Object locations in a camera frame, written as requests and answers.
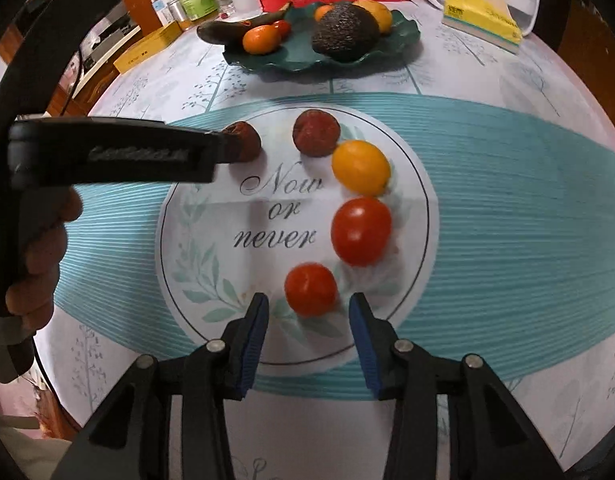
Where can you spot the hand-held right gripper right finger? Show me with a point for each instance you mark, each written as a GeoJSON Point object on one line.
{"type": "Point", "coordinates": [365, 345]}

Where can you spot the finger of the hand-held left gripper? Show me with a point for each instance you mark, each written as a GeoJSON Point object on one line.
{"type": "Point", "coordinates": [225, 150]}

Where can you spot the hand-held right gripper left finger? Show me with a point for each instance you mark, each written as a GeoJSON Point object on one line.
{"type": "Point", "coordinates": [252, 345]}

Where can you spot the small red tomato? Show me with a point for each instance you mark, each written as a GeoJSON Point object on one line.
{"type": "Point", "coordinates": [283, 29]}
{"type": "Point", "coordinates": [310, 290]}

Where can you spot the tangerine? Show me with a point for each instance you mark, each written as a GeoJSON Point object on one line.
{"type": "Point", "coordinates": [323, 11]}
{"type": "Point", "coordinates": [261, 39]}

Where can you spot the dark green scalloped plate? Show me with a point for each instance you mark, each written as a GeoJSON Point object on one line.
{"type": "Point", "coordinates": [297, 57]}

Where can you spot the overripe dark banana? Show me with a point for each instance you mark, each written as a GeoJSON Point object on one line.
{"type": "Point", "coordinates": [222, 32]}

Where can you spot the dark avocado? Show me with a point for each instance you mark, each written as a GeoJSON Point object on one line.
{"type": "Point", "coordinates": [345, 35]}

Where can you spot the large orange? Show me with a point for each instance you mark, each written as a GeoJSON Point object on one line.
{"type": "Point", "coordinates": [380, 15]}

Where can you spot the person's left hand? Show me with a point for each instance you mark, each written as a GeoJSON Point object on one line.
{"type": "Point", "coordinates": [47, 255]}

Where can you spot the flat yellow box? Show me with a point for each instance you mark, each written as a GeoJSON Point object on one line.
{"type": "Point", "coordinates": [147, 47]}

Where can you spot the large red tomato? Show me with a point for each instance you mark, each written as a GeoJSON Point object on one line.
{"type": "Point", "coordinates": [360, 230]}

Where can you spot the yellow tomato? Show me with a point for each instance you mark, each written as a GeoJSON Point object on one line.
{"type": "Point", "coordinates": [360, 167]}

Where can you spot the small metal can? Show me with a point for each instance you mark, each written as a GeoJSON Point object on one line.
{"type": "Point", "coordinates": [177, 12]}

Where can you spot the white and blue carton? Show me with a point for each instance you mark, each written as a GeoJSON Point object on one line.
{"type": "Point", "coordinates": [160, 7]}

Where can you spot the teal striped placemat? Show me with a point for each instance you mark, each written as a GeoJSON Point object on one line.
{"type": "Point", "coordinates": [487, 210]}

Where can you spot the yellow tissue pack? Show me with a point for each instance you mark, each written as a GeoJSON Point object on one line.
{"type": "Point", "coordinates": [482, 20]}

